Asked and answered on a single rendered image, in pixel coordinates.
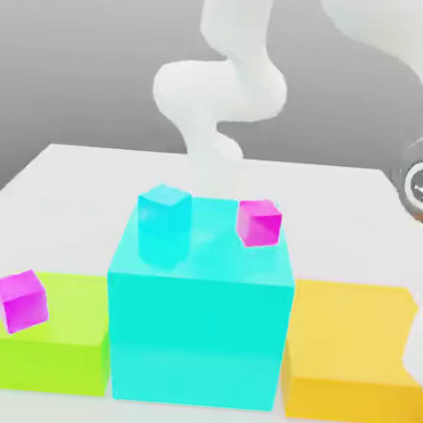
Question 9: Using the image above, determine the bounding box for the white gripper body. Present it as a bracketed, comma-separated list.
[399, 271, 423, 389]

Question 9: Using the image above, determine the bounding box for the small magenta cube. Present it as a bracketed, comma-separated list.
[0, 267, 53, 338]
[235, 196, 284, 251]

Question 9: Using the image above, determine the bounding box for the small cyan cube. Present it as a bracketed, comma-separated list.
[132, 181, 195, 271]

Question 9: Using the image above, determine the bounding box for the large orange box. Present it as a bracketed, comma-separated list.
[277, 277, 423, 423]

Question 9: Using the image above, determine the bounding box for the large cyan box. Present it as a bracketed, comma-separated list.
[96, 188, 303, 414]

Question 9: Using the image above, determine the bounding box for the large green box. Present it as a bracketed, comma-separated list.
[0, 268, 117, 398]

